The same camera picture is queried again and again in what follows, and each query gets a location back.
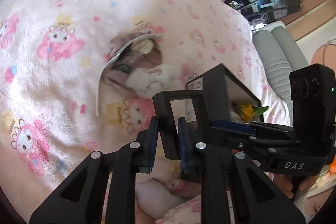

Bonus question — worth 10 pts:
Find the white strap smartwatch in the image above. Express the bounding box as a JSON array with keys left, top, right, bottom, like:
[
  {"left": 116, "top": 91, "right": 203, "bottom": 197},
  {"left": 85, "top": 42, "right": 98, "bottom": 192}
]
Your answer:
[{"left": 95, "top": 33, "right": 164, "bottom": 117}]

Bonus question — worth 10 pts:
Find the person's right hand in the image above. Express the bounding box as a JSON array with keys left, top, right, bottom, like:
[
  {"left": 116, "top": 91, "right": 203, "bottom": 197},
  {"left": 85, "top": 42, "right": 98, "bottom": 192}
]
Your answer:
[{"left": 273, "top": 172, "right": 320, "bottom": 200}]

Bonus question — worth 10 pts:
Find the mauve hand cream tube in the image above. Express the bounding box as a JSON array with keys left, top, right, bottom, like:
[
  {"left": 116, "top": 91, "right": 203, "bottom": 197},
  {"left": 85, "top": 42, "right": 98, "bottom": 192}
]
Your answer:
[{"left": 111, "top": 39, "right": 155, "bottom": 74}]

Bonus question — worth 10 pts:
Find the white plush bunny toy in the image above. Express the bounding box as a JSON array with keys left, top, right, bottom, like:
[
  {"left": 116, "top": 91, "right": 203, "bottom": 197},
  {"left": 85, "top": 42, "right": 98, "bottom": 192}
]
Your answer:
[{"left": 125, "top": 64, "right": 178, "bottom": 99}]

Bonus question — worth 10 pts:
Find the pink cartoon print blanket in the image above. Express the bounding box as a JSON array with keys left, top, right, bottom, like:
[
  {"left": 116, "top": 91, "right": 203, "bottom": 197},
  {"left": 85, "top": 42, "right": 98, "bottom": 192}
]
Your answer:
[{"left": 1, "top": 0, "right": 290, "bottom": 221}]

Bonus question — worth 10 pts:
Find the pink white plush pillow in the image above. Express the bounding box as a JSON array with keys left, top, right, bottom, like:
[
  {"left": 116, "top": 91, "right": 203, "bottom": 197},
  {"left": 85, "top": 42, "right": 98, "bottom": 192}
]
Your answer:
[{"left": 135, "top": 178, "right": 201, "bottom": 223}]

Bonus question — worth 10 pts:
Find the black box lid frame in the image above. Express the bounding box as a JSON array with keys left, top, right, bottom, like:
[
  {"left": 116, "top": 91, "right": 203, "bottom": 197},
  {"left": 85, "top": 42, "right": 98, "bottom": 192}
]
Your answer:
[{"left": 153, "top": 90, "right": 211, "bottom": 166}]

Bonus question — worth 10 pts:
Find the black cardboard storage box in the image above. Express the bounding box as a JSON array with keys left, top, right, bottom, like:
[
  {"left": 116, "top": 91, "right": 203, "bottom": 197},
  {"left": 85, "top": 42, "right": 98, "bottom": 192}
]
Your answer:
[{"left": 186, "top": 64, "right": 261, "bottom": 123}]

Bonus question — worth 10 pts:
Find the yellow flower toy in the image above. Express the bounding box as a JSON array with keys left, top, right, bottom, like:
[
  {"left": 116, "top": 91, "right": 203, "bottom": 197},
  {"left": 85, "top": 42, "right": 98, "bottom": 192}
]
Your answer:
[{"left": 231, "top": 102, "right": 269, "bottom": 122}]

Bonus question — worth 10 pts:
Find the grey ribbed chair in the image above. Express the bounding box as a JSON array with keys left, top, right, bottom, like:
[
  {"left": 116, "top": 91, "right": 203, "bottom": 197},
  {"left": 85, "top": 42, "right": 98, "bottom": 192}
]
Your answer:
[{"left": 253, "top": 21, "right": 309, "bottom": 119}]

